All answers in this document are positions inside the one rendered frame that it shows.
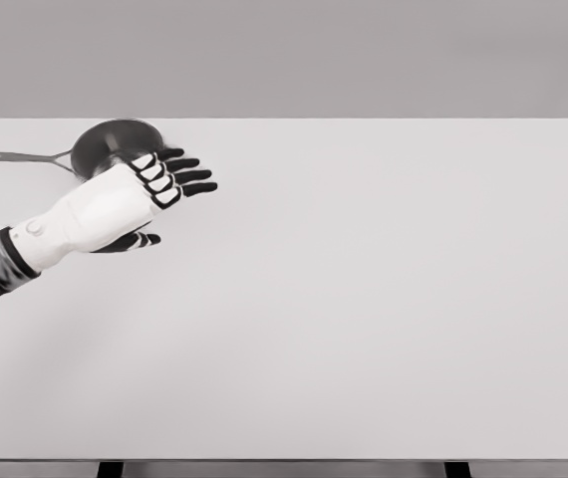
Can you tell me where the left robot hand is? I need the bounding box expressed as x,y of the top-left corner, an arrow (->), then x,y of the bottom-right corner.
52,147 -> 219,254

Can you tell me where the dark grey frying pan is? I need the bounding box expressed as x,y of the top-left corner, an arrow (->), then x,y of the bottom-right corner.
0,118 -> 168,182

